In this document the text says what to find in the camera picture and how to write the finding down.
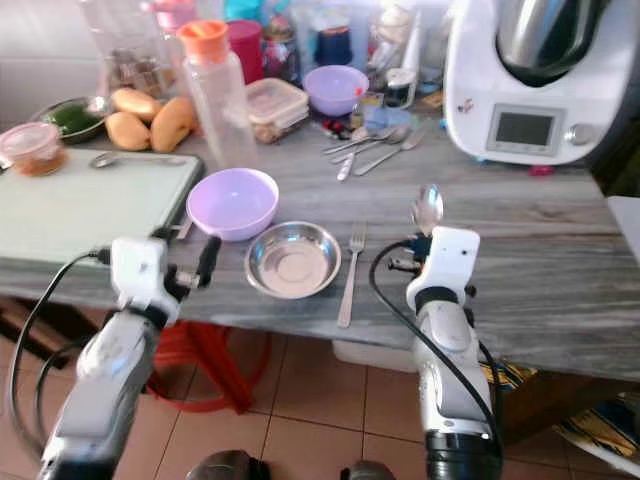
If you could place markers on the dark blue jar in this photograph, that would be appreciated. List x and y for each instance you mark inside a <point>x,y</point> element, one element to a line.
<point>332,45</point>

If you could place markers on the white plastic box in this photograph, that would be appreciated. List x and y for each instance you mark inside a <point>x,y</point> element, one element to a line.
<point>365,355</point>

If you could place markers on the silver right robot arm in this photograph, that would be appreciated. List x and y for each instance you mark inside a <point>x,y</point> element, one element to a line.
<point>455,380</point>

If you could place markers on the red-lidded round food tub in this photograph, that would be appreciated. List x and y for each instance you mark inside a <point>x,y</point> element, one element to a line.
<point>32,147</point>

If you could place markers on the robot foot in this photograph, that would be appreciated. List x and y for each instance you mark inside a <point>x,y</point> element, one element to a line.
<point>367,471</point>
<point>220,466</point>

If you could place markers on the striped woven cloth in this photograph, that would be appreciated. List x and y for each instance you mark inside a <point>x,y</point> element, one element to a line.
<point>595,430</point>

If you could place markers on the clear bottle with orange cap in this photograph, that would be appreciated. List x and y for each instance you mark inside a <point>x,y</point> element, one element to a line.
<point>218,100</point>

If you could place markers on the clear square food container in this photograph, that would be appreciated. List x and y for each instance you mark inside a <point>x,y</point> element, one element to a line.
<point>278,106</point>

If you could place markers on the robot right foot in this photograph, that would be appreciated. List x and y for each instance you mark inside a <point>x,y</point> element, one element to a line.
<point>367,471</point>

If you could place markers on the large purple plastic bowl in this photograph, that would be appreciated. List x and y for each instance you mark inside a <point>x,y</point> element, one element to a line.
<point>232,204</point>

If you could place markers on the pale green cutting board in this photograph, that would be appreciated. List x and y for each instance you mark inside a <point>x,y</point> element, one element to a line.
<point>90,208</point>

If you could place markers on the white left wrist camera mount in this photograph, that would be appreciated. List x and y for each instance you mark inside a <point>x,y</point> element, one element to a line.
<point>138,272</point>

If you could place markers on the slim steel spoon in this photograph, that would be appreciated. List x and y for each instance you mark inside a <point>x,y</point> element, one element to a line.
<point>105,159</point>

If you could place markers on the stainless steel bowl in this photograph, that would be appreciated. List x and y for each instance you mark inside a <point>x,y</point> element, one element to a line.
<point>293,260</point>

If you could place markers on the steel fork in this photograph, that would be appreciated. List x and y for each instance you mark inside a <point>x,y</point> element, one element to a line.
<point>351,278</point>

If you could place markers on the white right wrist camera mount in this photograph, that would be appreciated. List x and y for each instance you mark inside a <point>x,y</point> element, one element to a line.
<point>452,260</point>

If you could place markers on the small purple plastic bowl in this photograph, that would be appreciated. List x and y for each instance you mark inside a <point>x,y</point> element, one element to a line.
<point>335,89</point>

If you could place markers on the steel table knife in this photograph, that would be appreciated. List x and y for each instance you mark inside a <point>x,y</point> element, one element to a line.
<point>345,166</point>

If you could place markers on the red plastic stool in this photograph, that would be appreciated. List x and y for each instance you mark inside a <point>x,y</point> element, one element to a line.
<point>210,370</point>

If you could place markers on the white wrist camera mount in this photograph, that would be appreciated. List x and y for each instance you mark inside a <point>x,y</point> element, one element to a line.
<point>138,272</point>
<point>452,260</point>

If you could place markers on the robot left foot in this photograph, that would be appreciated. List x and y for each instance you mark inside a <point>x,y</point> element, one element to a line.
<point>220,466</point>

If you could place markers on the dark glass jar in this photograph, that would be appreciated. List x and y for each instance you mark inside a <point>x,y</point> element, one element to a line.
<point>278,50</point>

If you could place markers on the white kitchen cooking machine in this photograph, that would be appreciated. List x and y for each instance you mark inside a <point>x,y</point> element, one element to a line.
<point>475,90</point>

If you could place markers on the bottle with pink cap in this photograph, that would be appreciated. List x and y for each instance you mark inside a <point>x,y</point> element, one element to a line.
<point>172,12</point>

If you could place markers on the dish with green contents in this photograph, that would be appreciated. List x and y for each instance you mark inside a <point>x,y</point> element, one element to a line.
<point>72,118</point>

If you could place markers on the dark red cup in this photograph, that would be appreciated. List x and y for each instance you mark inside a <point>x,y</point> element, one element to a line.
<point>245,50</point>

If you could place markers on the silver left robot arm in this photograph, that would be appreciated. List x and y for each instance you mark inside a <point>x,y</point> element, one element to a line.
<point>100,385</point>

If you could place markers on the large steel spoon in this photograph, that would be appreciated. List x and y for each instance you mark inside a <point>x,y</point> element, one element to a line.
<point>427,207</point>

